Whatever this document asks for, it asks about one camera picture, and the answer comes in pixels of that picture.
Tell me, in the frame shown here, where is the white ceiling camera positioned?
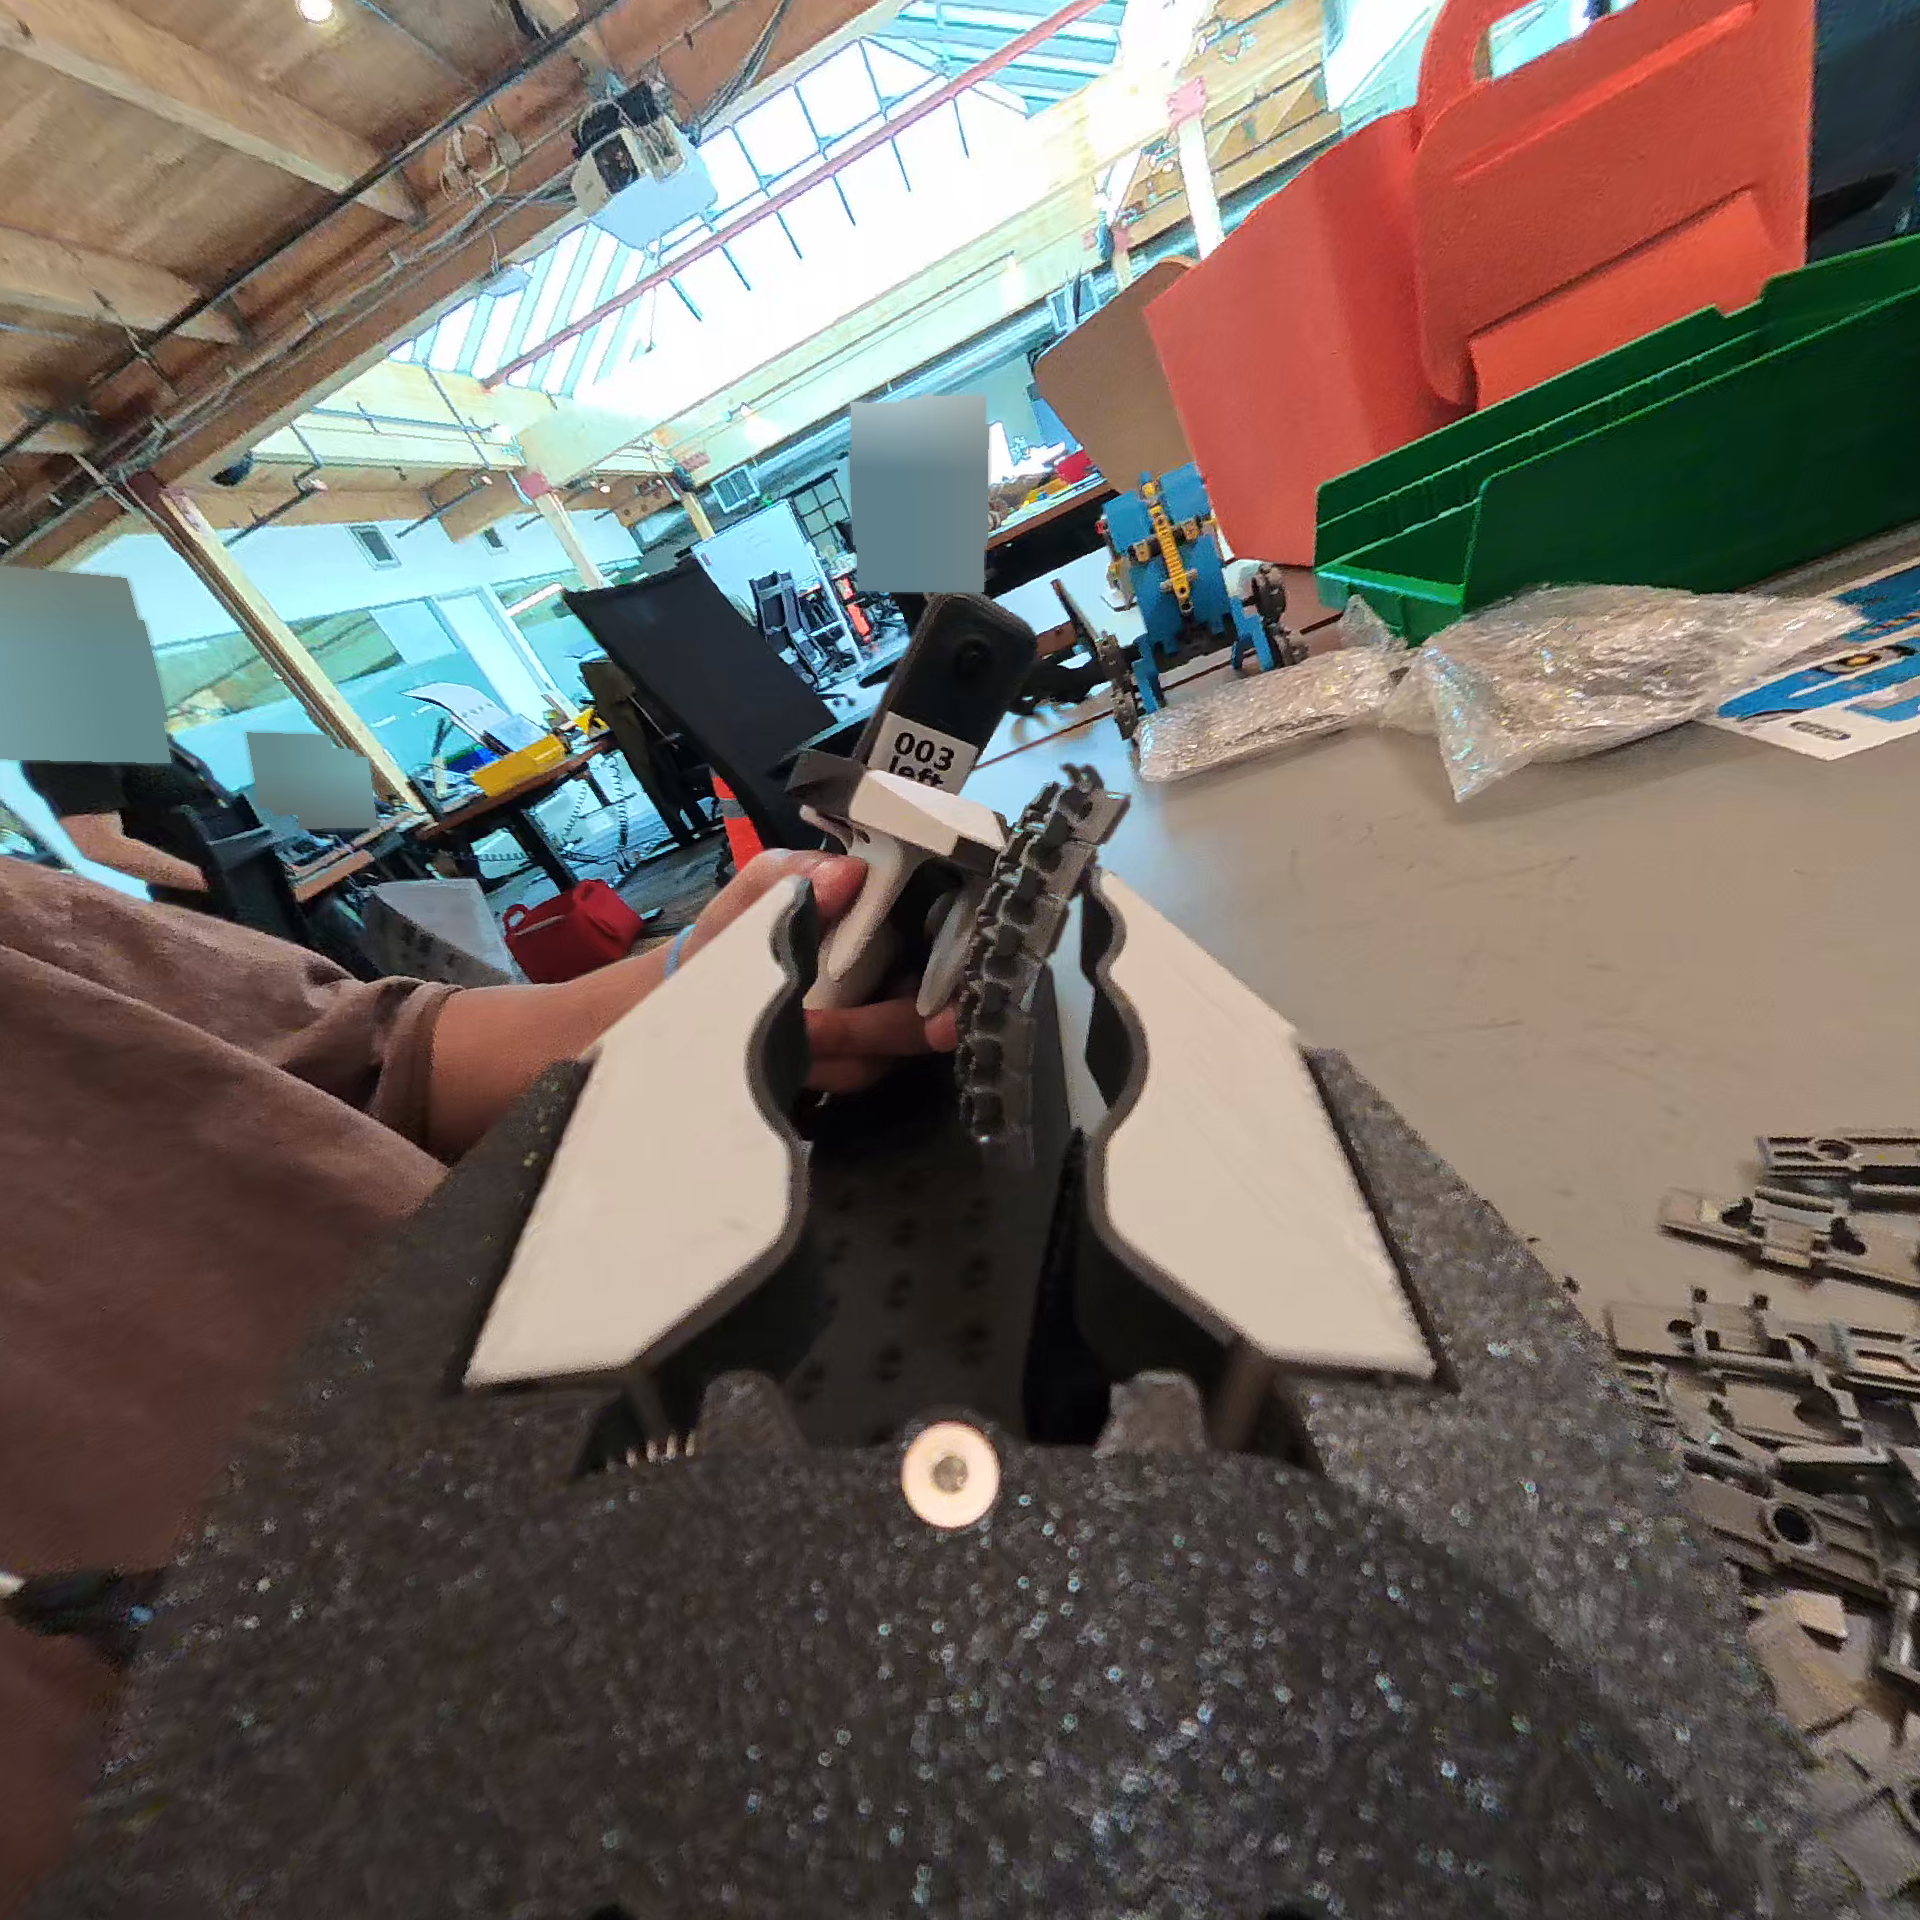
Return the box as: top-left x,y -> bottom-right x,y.
568,78 -> 719,250

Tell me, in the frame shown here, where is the red bag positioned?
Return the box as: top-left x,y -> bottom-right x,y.
500,878 -> 647,985

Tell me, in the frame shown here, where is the yellow bin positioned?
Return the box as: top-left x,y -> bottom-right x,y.
470,732 -> 582,799

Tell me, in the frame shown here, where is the grey desk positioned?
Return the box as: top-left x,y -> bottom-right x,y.
961,509 -> 1920,1920

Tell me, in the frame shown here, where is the blue sticker sheet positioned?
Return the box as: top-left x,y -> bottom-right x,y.
1699,558 -> 1920,764

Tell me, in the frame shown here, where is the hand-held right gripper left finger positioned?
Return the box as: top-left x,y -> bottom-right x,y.
464,878 -> 824,1389

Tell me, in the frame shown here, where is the green plastic bin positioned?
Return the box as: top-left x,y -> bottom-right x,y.
1314,228 -> 1920,648

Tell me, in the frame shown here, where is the brown cardboard sheet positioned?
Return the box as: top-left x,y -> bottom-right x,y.
1031,259 -> 1204,487

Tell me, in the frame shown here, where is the blue brick model vehicle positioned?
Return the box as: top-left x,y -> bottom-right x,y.
1047,460 -> 1309,742

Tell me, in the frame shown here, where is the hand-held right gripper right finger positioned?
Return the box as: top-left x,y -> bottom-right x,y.
1074,871 -> 1440,1384

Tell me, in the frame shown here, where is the person's left forearm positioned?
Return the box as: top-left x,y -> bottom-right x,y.
426,933 -> 707,1163

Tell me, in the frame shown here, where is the person's left hand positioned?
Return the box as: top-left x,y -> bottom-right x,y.
715,845 -> 963,1098

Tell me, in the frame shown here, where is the pile of grey track links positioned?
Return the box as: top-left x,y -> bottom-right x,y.
1604,1122 -> 1920,1807

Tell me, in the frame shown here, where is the black perforated foam pad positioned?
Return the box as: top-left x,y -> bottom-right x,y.
792,1122 -> 1085,1446

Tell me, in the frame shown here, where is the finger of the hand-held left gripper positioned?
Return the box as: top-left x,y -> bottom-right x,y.
838,777 -> 1017,867

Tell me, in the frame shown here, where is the clear bag of small parts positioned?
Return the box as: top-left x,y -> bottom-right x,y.
1130,642 -> 1415,787
1407,582 -> 1863,805

